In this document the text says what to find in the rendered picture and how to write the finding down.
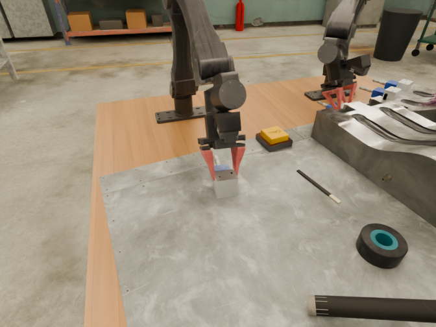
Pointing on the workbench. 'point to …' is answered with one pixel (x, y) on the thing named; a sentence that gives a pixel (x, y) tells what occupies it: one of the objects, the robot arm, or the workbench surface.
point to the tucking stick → (319, 187)
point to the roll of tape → (381, 246)
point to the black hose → (373, 308)
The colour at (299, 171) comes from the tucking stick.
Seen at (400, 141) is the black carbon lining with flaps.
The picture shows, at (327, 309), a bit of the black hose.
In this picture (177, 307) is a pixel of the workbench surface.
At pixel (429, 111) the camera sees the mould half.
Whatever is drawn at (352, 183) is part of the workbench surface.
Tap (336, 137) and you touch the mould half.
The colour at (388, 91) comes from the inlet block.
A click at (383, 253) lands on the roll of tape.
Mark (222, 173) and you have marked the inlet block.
